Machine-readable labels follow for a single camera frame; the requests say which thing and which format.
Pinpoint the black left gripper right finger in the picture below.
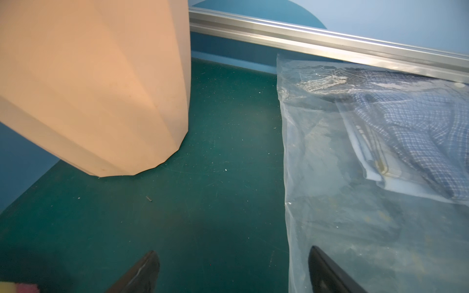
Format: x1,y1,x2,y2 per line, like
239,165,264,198
308,245,367,293

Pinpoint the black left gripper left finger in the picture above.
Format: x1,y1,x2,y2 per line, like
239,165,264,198
106,250,160,293

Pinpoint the clear plastic vacuum bag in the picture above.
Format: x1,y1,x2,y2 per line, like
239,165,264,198
277,56,469,293

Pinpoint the blue checked shirt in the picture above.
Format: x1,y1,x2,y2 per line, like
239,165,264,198
335,69,469,201

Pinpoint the beige faceted flower pot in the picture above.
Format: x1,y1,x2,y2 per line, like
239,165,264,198
1,1,191,177

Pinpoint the aluminium back rail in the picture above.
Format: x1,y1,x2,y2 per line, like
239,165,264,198
189,7,469,83

